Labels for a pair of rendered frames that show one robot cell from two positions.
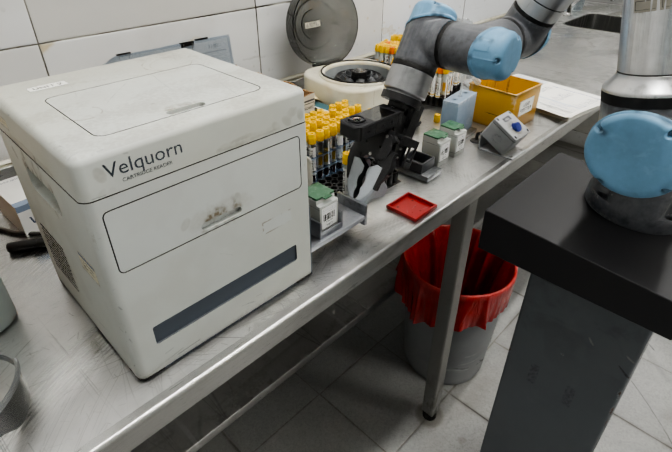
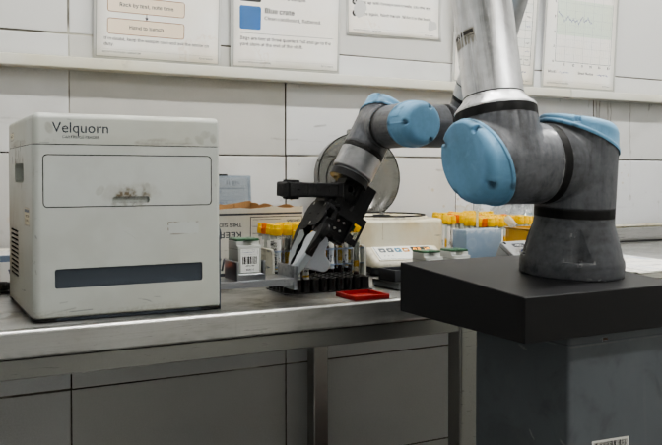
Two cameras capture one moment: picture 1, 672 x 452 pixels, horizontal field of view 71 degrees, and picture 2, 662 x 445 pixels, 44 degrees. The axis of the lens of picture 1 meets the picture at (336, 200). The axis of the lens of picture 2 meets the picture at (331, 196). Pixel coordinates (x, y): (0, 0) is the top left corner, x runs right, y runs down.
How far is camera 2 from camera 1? 85 cm
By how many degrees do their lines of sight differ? 35
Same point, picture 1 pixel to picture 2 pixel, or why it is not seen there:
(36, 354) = not seen: outside the picture
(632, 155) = (463, 157)
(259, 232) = (164, 229)
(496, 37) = (406, 104)
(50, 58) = not seen: hidden behind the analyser
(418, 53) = (359, 133)
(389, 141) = (325, 207)
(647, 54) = (466, 79)
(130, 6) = not seen: hidden behind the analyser
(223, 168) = (138, 158)
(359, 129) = (288, 184)
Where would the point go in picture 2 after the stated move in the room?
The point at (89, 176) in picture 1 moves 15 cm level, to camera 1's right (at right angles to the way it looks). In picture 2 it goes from (42, 125) to (136, 123)
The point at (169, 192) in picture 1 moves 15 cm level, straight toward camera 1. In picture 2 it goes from (93, 158) to (68, 157)
